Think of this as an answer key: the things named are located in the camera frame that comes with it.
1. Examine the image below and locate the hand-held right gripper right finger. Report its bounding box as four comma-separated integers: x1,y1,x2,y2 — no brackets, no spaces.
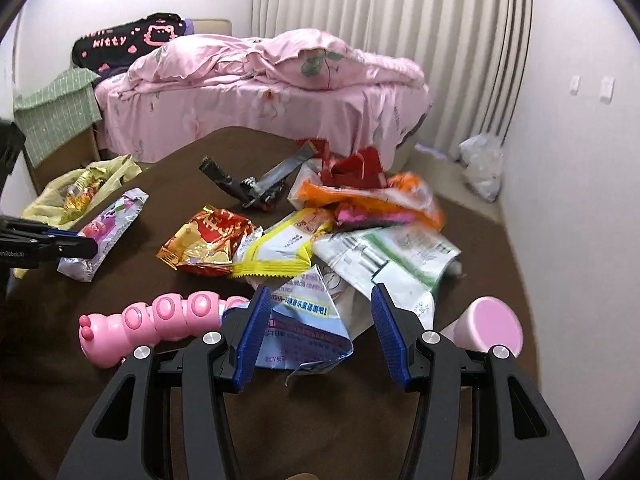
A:
370,283,586,480

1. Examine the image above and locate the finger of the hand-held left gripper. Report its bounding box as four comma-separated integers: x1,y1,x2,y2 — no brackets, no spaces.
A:
30,229,97,265

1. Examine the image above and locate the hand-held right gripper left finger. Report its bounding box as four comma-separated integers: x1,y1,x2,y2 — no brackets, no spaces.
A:
55,284,281,480

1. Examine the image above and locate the purple silver snack wrapper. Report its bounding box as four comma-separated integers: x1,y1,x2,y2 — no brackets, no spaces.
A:
57,187,150,282

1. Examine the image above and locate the blue white paper packet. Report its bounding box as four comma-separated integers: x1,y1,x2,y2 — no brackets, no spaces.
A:
222,265,353,376

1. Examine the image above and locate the yellow white wrapper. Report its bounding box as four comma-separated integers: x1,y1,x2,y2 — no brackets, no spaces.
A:
229,208,333,279

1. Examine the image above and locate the yellow plastic bag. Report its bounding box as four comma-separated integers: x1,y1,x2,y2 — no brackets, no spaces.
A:
14,155,143,280

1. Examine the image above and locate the red gold snack wrapper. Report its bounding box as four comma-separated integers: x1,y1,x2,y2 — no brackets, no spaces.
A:
156,205,263,276

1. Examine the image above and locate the orange clear packaging bag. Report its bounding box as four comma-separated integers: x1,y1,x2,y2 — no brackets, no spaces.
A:
292,172,446,231

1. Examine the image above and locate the white green pouch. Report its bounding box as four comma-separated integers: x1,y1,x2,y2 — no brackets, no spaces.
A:
312,225,463,331

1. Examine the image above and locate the pink caterpillar toy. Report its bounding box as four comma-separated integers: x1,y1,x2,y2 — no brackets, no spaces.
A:
78,291,251,367

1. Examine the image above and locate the brown nightstand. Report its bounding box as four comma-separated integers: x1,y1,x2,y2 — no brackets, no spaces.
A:
27,125,103,196

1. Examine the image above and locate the pink capped bottle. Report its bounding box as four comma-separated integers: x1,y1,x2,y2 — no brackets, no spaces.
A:
440,296,525,356

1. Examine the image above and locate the magenta wrapper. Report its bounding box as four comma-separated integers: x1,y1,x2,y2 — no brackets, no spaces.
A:
335,205,416,228

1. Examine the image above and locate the green checked cloth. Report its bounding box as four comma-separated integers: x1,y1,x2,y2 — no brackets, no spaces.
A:
13,67,103,168

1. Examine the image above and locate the white plastic bag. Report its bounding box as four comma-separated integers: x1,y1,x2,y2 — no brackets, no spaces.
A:
459,132,505,203

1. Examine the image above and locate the bed with pink sheet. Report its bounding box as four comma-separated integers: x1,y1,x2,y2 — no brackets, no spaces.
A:
94,72,433,166

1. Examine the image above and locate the black printed blanket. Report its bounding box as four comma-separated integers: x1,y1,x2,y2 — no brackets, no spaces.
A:
71,12,188,73

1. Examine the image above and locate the pink floral duvet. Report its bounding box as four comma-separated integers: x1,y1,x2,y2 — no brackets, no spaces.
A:
127,30,426,92

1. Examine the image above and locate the beige headboard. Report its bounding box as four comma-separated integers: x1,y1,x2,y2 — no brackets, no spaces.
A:
190,19,233,37

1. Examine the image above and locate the striped white curtain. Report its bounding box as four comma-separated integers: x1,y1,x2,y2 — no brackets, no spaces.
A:
250,0,533,161

